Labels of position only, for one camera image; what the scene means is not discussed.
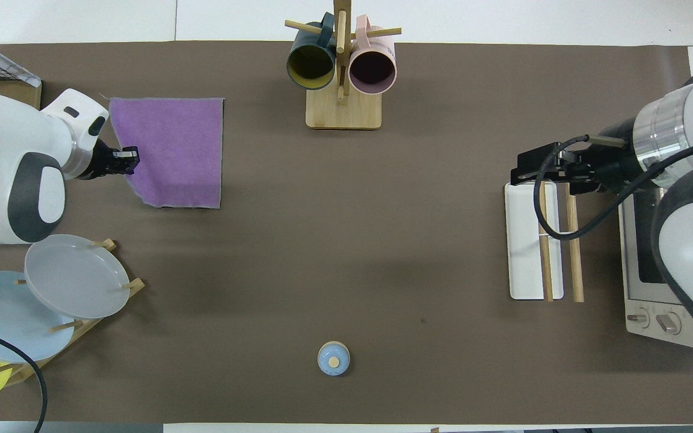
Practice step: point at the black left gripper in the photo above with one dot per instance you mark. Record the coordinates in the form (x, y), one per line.
(124, 161)

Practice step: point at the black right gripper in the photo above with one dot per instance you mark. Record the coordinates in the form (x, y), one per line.
(539, 163)

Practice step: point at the purple towel with grey underside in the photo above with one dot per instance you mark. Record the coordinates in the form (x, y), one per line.
(181, 150)

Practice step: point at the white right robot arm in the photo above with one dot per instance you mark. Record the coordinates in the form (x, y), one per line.
(689, 240)

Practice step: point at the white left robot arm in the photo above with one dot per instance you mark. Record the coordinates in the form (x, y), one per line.
(9, 156)

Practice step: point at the white towel rack wooden bars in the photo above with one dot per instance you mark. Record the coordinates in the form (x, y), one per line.
(524, 252)

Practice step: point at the wooden plate rack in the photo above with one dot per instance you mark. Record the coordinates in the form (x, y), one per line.
(85, 328)

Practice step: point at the grey plate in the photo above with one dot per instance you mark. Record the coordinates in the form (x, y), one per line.
(76, 276)

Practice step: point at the beige toaster oven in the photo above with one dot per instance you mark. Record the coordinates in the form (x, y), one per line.
(641, 258)

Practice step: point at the pink mug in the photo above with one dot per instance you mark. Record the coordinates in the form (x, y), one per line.
(372, 69)

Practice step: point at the light blue plate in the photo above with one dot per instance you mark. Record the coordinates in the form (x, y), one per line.
(3, 313)

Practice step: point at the wooden mug tree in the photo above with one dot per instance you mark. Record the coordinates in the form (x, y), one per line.
(343, 111)

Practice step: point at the brown table mat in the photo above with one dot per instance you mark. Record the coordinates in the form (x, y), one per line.
(346, 240)

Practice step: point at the dark teal mug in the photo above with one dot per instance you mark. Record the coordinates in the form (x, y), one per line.
(310, 66)

